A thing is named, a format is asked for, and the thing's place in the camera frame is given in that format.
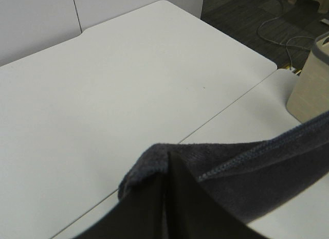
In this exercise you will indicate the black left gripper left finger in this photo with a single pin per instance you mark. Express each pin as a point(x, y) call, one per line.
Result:
point(137, 215)

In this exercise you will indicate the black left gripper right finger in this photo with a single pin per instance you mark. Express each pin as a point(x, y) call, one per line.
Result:
point(193, 213)

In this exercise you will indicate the dark navy towel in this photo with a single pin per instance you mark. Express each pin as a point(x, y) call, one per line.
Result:
point(247, 179)

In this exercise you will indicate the beige storage bin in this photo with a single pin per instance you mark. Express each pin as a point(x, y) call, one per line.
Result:
point(309, 97)

